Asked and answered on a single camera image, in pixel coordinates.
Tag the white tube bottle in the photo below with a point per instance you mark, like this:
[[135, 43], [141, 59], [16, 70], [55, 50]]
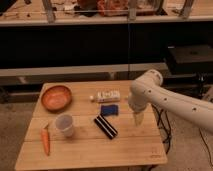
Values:
[[106, 96]]

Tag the black box on shelf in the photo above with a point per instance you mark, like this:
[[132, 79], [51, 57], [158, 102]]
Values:
[[190, 59]]

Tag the black striped eraser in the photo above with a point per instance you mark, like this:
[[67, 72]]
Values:
[[106, 127]]

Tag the wooden table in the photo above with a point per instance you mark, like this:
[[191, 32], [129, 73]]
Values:
[[89, 147]]

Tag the blue sponge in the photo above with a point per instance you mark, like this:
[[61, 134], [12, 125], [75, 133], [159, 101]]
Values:
[[107, 110]]

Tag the orange carrot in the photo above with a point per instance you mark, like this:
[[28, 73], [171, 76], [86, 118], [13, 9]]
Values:
[[45, 140]]

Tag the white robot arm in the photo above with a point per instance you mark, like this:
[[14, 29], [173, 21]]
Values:
[[147, 89]]

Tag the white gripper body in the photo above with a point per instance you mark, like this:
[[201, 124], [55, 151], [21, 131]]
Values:
[[138, 118]]

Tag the orange wooden bowl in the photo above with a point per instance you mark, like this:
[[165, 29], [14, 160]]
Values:
[[56, 98]]

